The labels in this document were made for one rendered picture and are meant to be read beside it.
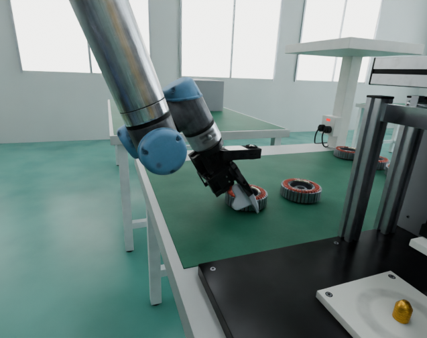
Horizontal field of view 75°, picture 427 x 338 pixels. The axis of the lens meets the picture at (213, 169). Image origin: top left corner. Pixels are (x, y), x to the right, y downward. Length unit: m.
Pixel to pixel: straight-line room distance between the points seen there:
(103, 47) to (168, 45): 4.34
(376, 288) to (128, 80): 0.48
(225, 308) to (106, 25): 0.41
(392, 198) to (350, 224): 0.11
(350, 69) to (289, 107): 4.33
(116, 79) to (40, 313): 1.36
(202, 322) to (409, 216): 0.50
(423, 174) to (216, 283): 0.47
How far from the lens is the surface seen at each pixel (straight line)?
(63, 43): 4.69
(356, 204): 0.60
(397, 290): 0.53
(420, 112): 0.53
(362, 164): 0.58
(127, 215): 1.75
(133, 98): 0.43
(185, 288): 0.49
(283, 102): 5.64
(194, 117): 0.58
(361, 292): 0.50
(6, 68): 4.82
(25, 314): 1.67
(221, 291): 0.46
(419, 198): 0.72
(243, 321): 0.42
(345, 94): 1.45
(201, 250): 0.57
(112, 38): 0.43
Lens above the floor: 1.08
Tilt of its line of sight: 19 degrees down
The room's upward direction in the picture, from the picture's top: 2 degrees clockwise
